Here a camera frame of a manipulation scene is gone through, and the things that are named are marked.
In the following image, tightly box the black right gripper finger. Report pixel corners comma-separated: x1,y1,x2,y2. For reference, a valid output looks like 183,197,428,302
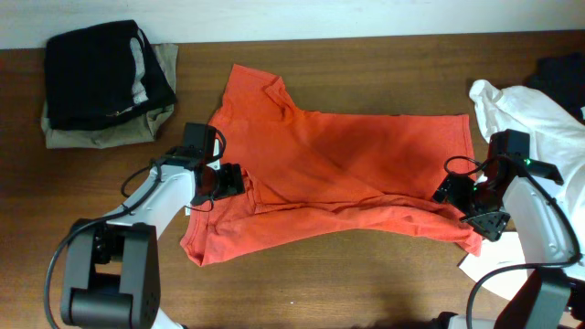
431,176,452,204
460,211,511,242

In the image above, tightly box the orange FRAM t-shirt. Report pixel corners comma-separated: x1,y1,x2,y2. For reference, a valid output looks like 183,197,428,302
181,65,482,266

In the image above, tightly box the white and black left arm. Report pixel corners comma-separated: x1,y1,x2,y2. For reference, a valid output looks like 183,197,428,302
58,155,244,328

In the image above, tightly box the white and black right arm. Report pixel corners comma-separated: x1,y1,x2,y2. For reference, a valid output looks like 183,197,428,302
433,155,584,328

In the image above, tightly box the white t-shirt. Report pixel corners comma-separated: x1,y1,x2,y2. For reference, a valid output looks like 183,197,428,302
460,80,584,301

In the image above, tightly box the folded beige garment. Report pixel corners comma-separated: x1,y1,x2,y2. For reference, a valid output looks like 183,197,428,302
40,44,178,149

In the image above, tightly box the dark garment at right edge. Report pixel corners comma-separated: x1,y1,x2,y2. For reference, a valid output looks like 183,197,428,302
525,53,584,123

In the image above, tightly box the folded black garment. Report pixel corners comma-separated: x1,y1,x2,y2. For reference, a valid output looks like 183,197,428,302
44,20,176,131

